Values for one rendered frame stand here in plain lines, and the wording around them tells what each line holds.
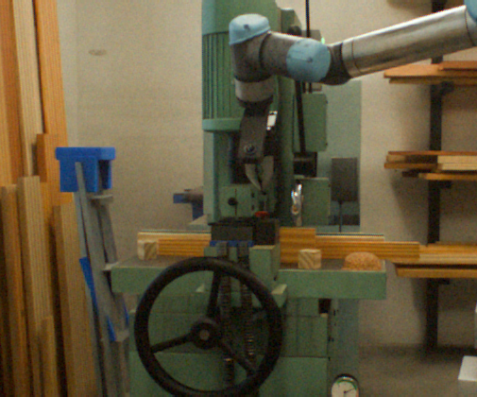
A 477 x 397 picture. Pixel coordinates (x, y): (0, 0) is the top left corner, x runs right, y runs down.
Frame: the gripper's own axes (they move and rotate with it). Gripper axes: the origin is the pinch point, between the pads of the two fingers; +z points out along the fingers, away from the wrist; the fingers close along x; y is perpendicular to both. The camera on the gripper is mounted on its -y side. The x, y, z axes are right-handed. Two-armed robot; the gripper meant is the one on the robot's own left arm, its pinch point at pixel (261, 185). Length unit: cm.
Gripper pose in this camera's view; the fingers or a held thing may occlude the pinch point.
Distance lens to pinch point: 143.9
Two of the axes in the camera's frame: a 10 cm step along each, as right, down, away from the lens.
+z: 0.4, 8.2, 5.6
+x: -10.0, -0.1, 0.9
